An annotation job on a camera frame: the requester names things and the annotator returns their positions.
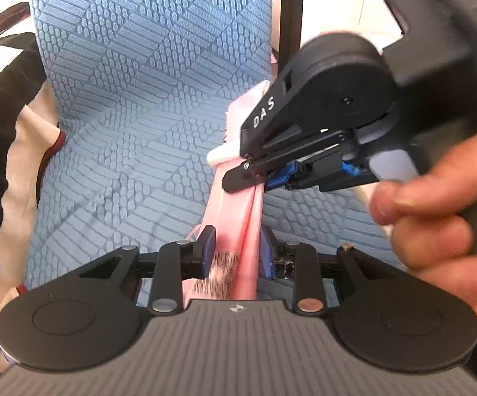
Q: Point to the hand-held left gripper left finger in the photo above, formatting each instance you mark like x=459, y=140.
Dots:
x=209, y=252

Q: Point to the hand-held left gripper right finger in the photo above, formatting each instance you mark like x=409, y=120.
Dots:
x=267, y=255

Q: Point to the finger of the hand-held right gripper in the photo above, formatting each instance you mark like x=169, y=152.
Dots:
x=240, y=179
x=280, y=175

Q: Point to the pink cloth bag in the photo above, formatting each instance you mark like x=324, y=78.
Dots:
x=242, y=231

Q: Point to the person's right hand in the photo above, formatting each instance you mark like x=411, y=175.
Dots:
x=428, y=235

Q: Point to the white folding chair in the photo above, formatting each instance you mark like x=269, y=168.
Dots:
x=292, y=0

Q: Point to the blue textured mat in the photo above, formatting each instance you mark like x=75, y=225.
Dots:
x=139, y=90

